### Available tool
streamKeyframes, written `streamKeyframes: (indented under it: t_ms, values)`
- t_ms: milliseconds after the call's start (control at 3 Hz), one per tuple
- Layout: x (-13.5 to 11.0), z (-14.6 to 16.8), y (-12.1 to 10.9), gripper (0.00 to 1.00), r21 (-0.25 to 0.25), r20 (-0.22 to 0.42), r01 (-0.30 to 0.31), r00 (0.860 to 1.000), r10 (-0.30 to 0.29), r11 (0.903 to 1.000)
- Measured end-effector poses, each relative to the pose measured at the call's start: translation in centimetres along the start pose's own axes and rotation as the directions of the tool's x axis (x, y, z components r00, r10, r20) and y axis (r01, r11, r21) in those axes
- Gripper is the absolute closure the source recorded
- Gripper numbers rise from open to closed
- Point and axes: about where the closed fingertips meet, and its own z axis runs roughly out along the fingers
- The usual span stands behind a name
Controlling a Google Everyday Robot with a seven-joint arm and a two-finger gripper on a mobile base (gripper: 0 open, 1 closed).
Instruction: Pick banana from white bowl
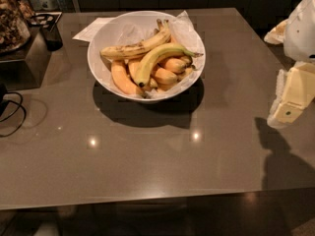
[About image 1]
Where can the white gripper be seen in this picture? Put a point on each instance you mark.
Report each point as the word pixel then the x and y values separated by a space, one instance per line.
pixel 300 29

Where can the greenish yellow banana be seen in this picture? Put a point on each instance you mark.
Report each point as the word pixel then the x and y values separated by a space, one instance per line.
pixel 159 53

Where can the small orange banana upper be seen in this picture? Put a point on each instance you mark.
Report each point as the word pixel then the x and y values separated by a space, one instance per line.
pixel 174 65

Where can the small orange banana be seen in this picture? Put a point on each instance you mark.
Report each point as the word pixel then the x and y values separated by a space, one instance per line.
pixel 174 65
pixel 163 76

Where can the small orange banana lower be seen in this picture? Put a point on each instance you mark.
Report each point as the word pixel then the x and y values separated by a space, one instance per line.
pixel 163 76

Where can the spotted yellow banana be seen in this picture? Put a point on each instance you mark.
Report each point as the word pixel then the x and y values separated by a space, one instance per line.
pixel 121 52

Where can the orange banana middle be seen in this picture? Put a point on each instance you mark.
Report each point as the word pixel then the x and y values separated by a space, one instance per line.
pixel 133 67

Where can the white ceramic bowl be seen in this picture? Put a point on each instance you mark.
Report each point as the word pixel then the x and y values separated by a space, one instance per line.
pixel 101 67

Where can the orange banana left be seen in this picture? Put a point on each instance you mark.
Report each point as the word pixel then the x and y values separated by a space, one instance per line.
pixel 122 80

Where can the white paper sheet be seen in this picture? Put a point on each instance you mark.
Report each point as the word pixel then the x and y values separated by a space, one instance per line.
pixel 88 33

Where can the black cup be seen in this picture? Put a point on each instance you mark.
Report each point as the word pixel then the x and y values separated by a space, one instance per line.
pixel 47 24

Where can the dark box stand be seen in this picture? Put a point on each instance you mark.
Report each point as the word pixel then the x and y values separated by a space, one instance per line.
pixel 25 68

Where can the glass jar with snacks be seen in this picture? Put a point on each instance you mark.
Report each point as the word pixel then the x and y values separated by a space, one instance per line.
pixel 14 30

